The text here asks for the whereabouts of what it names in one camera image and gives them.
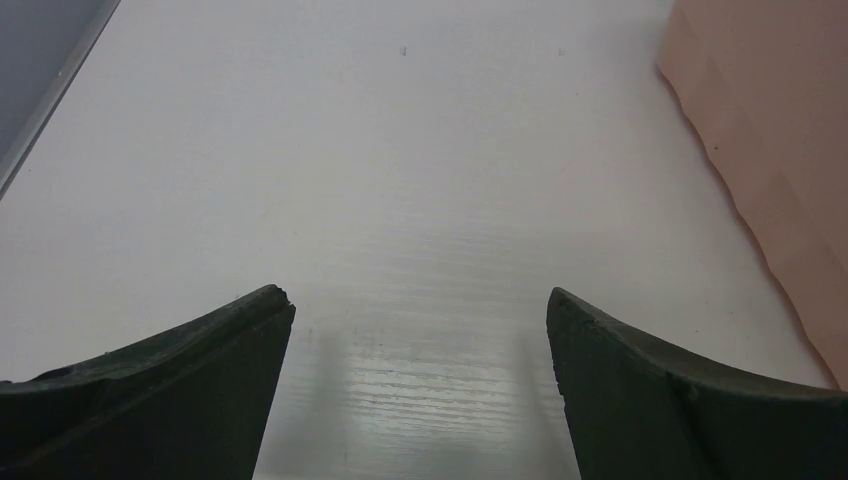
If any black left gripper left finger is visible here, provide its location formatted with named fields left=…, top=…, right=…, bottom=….
left=1, top=285, right=296, bottom=479

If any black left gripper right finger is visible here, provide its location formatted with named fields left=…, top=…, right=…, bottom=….
left=546, top=288, right=847, bottom=479

